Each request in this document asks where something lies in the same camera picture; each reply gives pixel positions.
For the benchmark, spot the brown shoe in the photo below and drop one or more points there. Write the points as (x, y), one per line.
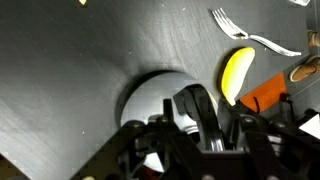
(314, 38)
(305, 69)

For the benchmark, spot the silver fork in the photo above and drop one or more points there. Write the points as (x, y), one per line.
(230, 28)

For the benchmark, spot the silver spoon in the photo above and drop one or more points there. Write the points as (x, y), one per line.
(300, 2)

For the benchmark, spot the yellow toy banana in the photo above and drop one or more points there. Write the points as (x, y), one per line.
(236, 73)

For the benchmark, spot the orange block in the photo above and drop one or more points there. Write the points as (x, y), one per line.
(266, 93)

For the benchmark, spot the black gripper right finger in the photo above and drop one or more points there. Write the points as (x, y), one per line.
(260, 150)

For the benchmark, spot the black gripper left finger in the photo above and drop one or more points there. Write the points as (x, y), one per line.
(140, 150)

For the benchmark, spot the beige triangular wedge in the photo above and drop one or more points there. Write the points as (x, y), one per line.
(82, 1)

